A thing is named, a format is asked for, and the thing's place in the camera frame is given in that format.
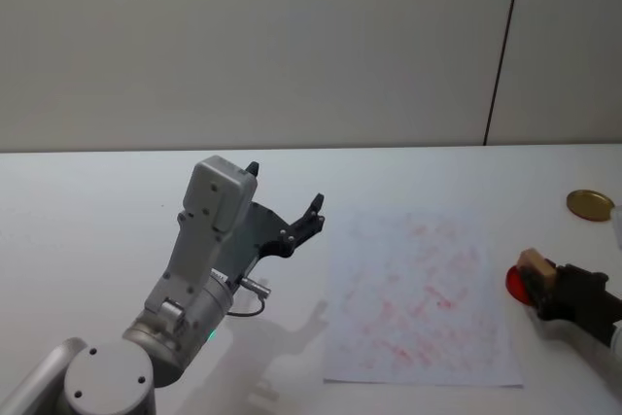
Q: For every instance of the round gold lid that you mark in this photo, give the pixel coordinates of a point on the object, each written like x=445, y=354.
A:
x=589, y=205

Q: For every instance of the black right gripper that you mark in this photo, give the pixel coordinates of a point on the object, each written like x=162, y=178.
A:
x=588, y=298

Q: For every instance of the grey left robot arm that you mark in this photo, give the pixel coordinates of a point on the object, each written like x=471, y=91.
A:
x=209, y=220

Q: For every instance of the round red dish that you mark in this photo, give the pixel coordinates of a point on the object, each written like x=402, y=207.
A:
x=515, y=284

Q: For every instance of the wooden block stamp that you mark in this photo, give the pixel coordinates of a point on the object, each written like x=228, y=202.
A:
x=537, y=262

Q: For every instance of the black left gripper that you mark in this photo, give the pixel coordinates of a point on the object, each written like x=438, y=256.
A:
x=255, y=230

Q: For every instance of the pale clear jar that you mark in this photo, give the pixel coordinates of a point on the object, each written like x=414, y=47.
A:
x=617, y=221

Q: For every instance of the white paper with red marks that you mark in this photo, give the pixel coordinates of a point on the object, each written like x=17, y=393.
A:
x=418, y=303

